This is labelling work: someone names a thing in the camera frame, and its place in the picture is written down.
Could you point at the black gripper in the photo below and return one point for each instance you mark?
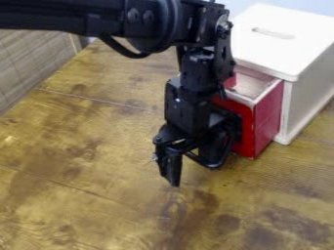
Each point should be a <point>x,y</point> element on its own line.
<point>187,112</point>

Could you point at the black metal drawer handle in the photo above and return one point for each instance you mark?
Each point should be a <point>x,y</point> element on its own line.
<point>215,145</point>

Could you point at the red wooden drawer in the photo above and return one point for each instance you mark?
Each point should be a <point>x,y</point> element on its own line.
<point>254,98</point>

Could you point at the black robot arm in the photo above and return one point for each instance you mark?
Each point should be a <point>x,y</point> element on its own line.
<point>140,28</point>

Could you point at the white wooden cabinet box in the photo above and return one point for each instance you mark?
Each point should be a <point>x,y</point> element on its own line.
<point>289,44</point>

